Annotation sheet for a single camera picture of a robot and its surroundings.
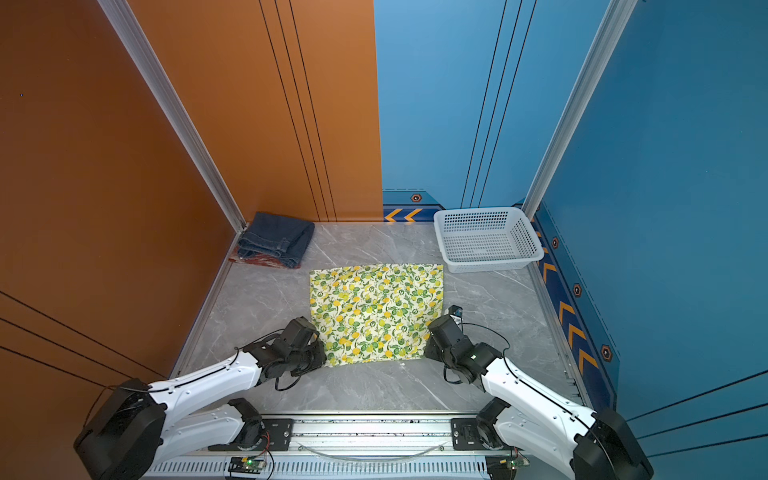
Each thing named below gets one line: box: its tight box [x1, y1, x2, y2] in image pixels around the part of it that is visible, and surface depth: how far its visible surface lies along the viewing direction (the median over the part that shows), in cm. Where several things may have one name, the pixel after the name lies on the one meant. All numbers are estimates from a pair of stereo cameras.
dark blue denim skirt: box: [238, 212, 315, 268], surface depth 105 cm
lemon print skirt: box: [309, 264, 445, 366], surface depth 97 cm
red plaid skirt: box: [228, 253, 288, 268], surface depth 108 cm
